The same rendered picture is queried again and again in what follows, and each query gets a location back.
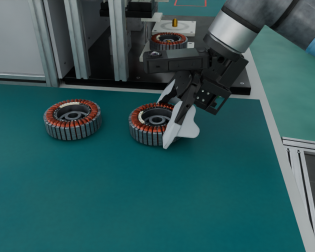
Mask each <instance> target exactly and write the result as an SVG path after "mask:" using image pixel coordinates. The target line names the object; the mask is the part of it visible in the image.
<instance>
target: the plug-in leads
mask: <svg viewBox="0 0 315 252"><path fill-rule="evenodd" d="M124 5H125V9H127V8H128V6H129V5H128V0H124ZM100 6H101V10H107V9H108V8H109V3H108V1H106V0H103V1H102V2H101V3H100Z"/></svg>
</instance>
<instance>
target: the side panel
mask: <svg viewBox="0 0 315 252"><path fill-rule="evenodd" d="M0 84H5V85H22V86H38V87H55V88H59V87H60V85H61V84H62V79H61V78H59V77H58V72H57V67H56V62H55V57H54V52H53V47H52V42H51V37H50V32H49V26H48V21H47V16H46V11H45V6H44V1H43V0H0Z"/></svg>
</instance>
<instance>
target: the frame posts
mask: <svg viewBox="0 0 315 252"><path fill-rule="evenodd" d="M64 6H65V12H66V18H67V24H68V30H69V37H70V43H71V49H72V55H73V61H74V67H75V74H76V78H77V79H81V78H83V79H88V78H89V76H91V68H90V61H89V53H88V45H87V38H86V30H85V23H84V15H83V7H82V0H64ZM108 8H109V20H110V32H111V43H112V55H113V67H114V78H115V81H119V80H122V81H123V82H126V81H127V80H128V78H129V67H128V49H127V32H126V14H125V0H108Z"/></svg>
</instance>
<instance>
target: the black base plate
mask: <svg viewBox="0 0 315 252"><path fill-rule="evenodd" d="M215 18H216V16H188V15H162V18H161V20H166V21H172V20H173V19H177V20H178V21H195V22H196V25H195V36H186V37H187V39H188V40H187V42H191V43H194V48H201V47H205V48H206V50H207V51H208V49H210V47H209V46H208V45H207V44H206V43H205V42H204V41H203V38H204V37H205V35H206V34H207V33H209V30H208V29H209V27H210V25H211V24H212V22H213V21H214V19H215ZM154 26H155V21H148V22H147V30H148V41H149V40H150V37H151V36H153V35H152V30H153V28H154ZM130 32H131V49H130V50H129V52H128V54H127V57H128V75H129V77H128V78H127V81H122V80H119V81H115V73H114V61H113V55H110V44H109V37H110V35H111V26H109V27H108V28H107V29H106V30H105V31H104V32H103V34H102V35H101V36H100V37H99V38H98V39H97V40H96V41H95V43H94V44H93V45H92V46H91V47H90V48H89V49H88V56H89V64H90V71H91V75H90V76H89V78H88V79H84V78H83V77H82V78H81V79H78V78H77V77H76V71H75V66H73V68H72V69H71V70H70V71H69V72H68V73H67V74H66V75H65V77H64V81H65V84H66V85H77V86H94V87H111V88H128V89H145V90H162V91H164V90H165V88H166V86H167V84H168V83H169V82H170V80H171V79H172V77H173V76H174V75H175V74H176V73H177V71H172V72H160V73H145V71H144V64H143V62H142V61H140V56H141V54H142V52H143V49H144V47H145V43H146V32H145V21H144V26H143V27H142V29H141V31H130ZM229 90H230V91H231V93H232V94H231V95H248V96H249V95H250V93H251V85H250V81H249V77H248V74H247V70H246V67H245V68H244V69H243V71H242V72H241V73H240V75H239V76H238V77H237V79H236V80H235V81H234V83H233V84H232V86H231V87H230V88H229Z"/></svg>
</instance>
